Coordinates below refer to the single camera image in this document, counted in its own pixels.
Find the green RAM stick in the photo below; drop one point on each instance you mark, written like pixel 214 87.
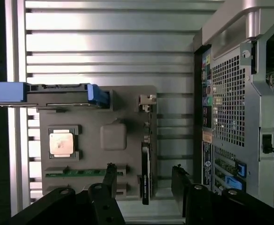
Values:
pixel 85 172

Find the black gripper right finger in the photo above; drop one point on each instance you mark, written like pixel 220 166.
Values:
pixel 197 206

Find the hard disk with blue carrier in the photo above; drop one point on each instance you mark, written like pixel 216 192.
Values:
pixel 57 93

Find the open grey PC case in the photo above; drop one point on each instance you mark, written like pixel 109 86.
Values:
pixel 232 98

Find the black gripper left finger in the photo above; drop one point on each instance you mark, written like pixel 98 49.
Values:
pixel 101 201

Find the silver CPU chip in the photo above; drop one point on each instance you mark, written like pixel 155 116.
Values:
pixel 61 145

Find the grey parts rack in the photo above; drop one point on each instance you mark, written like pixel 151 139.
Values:
pixel 92 112

